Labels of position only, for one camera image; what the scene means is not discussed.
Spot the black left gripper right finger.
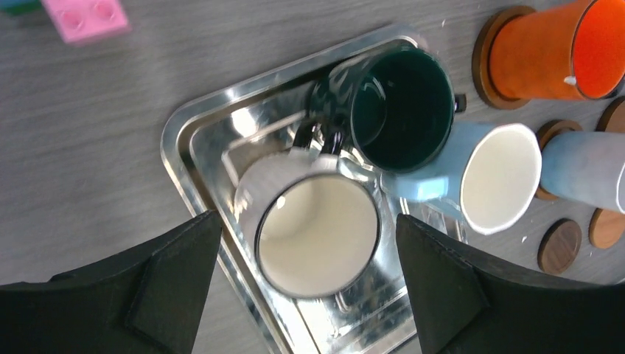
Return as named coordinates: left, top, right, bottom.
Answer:
left=396, top=214, right=624, bottom=353

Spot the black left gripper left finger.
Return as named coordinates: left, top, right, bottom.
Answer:
left=1, top=211, right=222, bottom=353

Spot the dark walnut coaster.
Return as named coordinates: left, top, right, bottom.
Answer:
left=537, top=218, right=582, bottom=275

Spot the light blue mug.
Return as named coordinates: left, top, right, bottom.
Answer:
left=380, top=121, right=542, bottom=235

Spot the light wooden coaster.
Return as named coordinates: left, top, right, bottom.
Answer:
left=588, top=209, right=624, bottom=249

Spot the white mug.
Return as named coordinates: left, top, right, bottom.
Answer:
left=234, top=148, right=381, bottom=298

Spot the small white cup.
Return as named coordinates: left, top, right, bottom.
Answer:
left=540, top=131, right=624, bottom=214

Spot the orange translucent cup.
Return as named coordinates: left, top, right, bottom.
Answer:
left=488, top=0, right=624, bottom=100

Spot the metal tray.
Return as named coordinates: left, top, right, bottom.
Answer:
left=161, top=24, right=466, bottom=353

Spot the dark green mug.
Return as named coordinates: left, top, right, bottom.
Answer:
left=293, top=46, right=467, bottom=173

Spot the colourful block puzzle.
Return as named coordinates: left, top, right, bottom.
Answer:
left=0, top=0, right=132, bottom=46

